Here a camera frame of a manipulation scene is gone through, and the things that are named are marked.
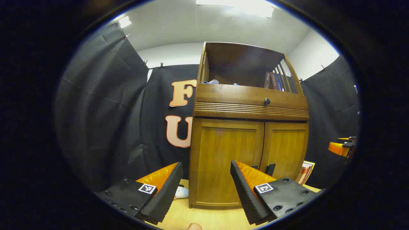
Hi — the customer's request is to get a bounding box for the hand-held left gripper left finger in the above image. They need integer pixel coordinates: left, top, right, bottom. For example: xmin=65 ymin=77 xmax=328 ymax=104
xmin=94 ymin=161 xmax=184 ymax=226

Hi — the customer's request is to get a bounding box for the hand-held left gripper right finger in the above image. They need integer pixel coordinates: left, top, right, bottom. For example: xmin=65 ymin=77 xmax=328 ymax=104
xmin=230 ymin=160 xmax=325 ymax=226

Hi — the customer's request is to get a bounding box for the wooden cabinet door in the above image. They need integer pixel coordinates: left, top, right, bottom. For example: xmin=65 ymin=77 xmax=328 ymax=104
xmin=259 ymin=121 xmax=309 ymax=184
xmin=192 ymin=119 xmax=265 ymax=206

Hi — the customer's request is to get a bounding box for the wooden double-door shoe cabinet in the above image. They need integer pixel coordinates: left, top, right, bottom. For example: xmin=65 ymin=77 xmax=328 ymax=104
xmin=189 ymin=42 xmax=310 ymax=210

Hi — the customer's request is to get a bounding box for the wooden cabinet drawer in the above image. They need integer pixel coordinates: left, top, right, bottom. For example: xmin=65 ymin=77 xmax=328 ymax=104
xmin=194 ymin=84 xmax=310 ymax=121

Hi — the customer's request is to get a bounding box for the white plush toy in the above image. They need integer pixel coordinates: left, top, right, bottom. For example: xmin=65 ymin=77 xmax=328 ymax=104
xmin=174 ymin=186 xmax=189 ymax=199

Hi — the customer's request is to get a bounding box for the tan book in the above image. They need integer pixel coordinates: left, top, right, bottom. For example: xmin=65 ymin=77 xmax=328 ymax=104
xmin=296 ymin=161 xmax=312 ymax=186

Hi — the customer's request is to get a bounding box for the black backdrop cloth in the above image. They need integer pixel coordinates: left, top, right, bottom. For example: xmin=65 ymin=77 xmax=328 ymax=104
xmin=54 ymin=22 xmax=361 ymax=192

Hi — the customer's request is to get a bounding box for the large ceiling light panel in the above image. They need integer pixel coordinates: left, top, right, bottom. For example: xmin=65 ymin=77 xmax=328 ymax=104
xmin=196 ymin=0 xmax=274 ymax=18

